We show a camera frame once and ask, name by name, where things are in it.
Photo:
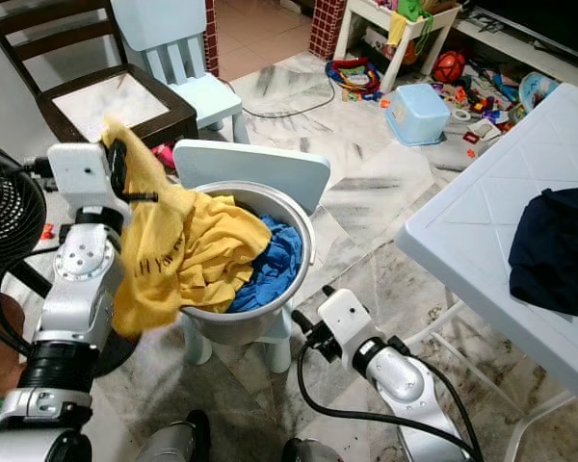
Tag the light blue kids chair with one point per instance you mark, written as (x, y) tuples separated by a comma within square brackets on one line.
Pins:
[(260, 164), (164, 24)]

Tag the silver left robot leg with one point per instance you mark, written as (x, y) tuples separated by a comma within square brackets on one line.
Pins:
[(171, 438)]

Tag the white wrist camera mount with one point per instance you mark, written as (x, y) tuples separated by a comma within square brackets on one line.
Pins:
[(77, 178), (345, 322)]

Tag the grey plastic bucket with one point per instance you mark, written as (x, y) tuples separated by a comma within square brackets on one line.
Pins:
[(250, 327)]

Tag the dark navy garment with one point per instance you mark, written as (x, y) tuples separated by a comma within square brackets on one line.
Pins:
[(559, 250)]

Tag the colourful toy hoop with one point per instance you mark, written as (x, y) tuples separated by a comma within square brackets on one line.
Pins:
[(335, 72)]

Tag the blue cloth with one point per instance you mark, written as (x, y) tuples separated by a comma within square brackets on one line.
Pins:
[(275, 269)]

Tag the yellow printed shirt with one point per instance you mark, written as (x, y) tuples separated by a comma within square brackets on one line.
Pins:
[(202, 250)]

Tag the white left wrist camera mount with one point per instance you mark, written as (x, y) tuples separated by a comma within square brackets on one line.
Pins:
[(77, 178)]

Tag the silver right robot leg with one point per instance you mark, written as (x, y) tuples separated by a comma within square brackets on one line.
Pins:
[(313, 452)]

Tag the person's bare leg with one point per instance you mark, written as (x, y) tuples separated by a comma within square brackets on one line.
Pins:
[(5, 366)]

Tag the television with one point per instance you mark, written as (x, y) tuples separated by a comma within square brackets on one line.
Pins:
[(539, 17)]

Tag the white kids table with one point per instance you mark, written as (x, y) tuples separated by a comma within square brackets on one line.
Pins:
[(376, 12)]

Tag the light blue plastic box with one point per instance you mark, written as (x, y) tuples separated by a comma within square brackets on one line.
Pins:
[(419, 115)]

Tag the dark wooden chair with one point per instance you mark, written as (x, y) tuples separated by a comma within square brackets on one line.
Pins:
[(178, 120)]

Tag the light blue round basin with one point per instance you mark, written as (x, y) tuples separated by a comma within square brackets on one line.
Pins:
[(539, 89)]

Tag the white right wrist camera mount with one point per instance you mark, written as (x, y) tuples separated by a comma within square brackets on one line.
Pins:
[(345, 322)]

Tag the light blue folding table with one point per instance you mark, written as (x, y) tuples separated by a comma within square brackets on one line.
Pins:
[(472, 212)]

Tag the green toy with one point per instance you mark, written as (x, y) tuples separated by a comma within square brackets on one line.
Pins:
[(414, 8)]

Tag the silver robot leg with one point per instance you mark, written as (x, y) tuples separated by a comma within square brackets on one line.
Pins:
[(313, 452), (171, 438)]

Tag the small yellow cloth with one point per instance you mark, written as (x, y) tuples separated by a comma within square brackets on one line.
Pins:
[(398, 29)]

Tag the pink toy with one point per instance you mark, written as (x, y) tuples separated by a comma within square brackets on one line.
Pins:
[(162, 159)]

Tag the small orange toy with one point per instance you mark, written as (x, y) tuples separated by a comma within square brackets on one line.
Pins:
[(48, 231)]

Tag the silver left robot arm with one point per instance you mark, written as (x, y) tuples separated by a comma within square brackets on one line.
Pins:
[(82, 289)]

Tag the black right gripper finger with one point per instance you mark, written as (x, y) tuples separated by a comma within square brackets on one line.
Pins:
[(305, 324), (328, 291)]

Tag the red ball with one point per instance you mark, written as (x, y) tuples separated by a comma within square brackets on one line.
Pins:
[(448, 67)]

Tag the black standing fan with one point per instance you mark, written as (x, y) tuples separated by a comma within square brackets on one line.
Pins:
[(5, 212)]

